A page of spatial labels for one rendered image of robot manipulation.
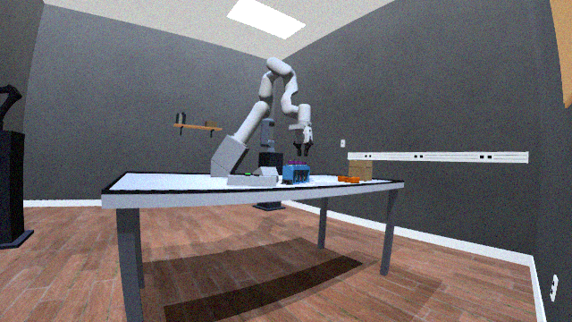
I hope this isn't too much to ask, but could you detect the brown cardboard box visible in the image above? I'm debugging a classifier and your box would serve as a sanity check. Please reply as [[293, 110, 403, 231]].
[[349, 160, 373, 182]]

